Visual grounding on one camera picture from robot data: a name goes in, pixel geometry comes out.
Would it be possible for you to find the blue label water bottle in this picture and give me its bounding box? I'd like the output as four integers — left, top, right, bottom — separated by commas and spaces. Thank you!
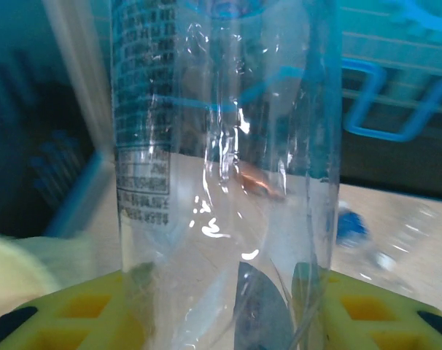
333, 206, 372, 251

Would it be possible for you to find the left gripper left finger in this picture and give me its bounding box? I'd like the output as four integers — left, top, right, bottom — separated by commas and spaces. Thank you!
0, 262, 151, 350

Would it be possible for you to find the pale yellow round bin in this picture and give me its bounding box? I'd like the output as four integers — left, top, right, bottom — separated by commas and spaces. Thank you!
0, 233, 62, 326

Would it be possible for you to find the clear bottle with text label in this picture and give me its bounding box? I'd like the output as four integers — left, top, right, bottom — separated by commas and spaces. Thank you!
109, 0, 344, 350

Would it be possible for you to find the brown label tea bottle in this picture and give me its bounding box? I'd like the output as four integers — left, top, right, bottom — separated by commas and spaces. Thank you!
237, 166, 292, 202

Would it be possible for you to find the large ribbed clear bottle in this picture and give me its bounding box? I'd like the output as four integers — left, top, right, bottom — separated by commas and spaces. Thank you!
366, 202, 442, 293

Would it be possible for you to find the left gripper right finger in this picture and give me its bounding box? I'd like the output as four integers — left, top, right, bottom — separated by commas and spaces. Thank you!
321, 271, 442, 350

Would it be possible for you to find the aluminium frame post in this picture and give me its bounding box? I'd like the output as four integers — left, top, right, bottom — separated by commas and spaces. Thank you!
41, 0, 115, 158

